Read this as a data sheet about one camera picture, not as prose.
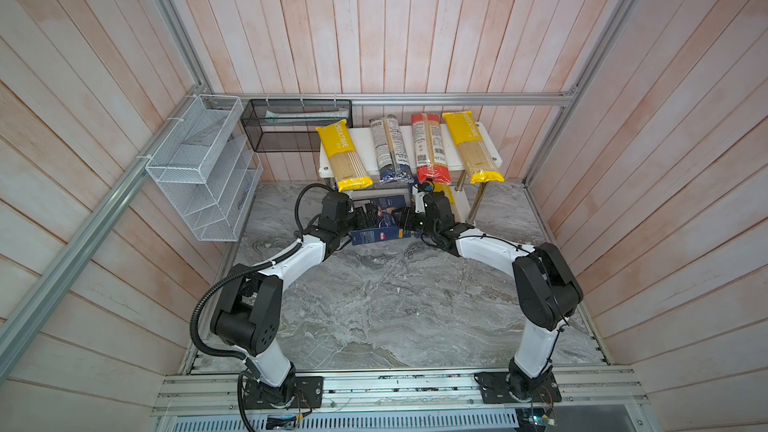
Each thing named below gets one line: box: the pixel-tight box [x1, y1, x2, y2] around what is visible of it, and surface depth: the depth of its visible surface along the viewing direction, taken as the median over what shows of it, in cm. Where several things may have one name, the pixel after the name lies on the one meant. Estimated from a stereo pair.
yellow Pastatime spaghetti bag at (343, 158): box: [316, 119, 374, 192], surface depth 77 cm
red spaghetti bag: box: [411, 113, 452, 184], surface depth 79 cm
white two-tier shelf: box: [318, 122, 503, 225], surface depth 80 cm
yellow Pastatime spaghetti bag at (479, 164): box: [442, 111, 505, 184], surface depth 78 cm
